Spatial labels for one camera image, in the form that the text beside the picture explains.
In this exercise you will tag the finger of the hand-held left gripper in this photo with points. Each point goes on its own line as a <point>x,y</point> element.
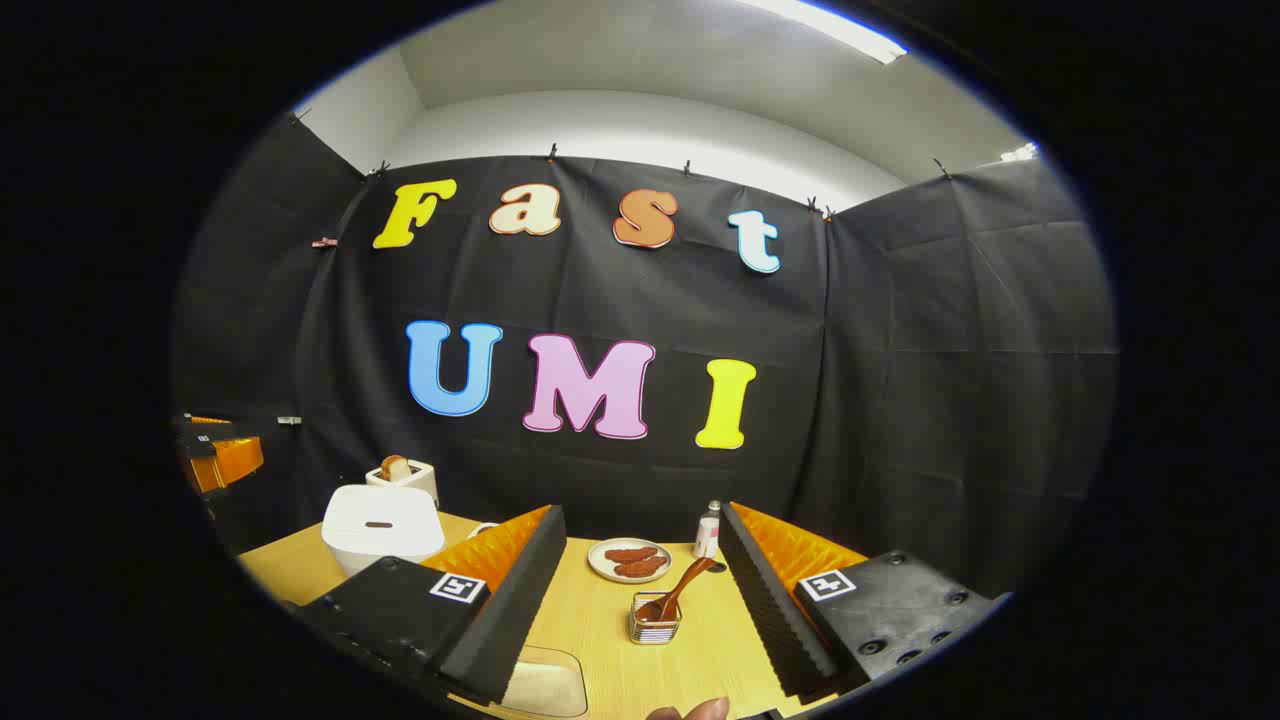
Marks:
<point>235,460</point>
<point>205,422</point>

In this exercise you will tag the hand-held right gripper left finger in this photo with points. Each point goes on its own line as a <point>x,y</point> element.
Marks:
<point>510,610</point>

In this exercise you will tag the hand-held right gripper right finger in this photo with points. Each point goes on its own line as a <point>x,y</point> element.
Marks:
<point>770,610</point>

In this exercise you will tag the white rice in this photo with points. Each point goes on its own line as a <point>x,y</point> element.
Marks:
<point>545,690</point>

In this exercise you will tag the brown wooden spoon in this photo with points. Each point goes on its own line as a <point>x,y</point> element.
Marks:
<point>680,590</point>

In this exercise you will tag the white rice cooker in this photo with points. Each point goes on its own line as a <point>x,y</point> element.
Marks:
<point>380,510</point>

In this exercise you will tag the clear glass container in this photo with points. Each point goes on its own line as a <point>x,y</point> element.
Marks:
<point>545,655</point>

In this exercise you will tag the small clear bottle pink label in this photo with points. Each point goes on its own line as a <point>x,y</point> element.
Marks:
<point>707,535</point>

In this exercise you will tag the white round plate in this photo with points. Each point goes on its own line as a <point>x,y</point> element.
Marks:
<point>600,560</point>

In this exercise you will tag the reddish brown meat piece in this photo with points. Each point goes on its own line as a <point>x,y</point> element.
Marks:
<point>642,568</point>
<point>630,554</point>

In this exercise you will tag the white toaster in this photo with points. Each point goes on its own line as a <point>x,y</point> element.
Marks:
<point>420,480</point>

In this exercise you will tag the toasted bread slice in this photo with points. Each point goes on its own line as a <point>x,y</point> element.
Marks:
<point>395,467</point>

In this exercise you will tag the row of black clips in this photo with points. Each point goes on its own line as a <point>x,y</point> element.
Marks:
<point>551,153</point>

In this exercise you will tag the ceiling light strip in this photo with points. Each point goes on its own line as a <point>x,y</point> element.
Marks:
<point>1020,152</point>
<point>830,25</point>

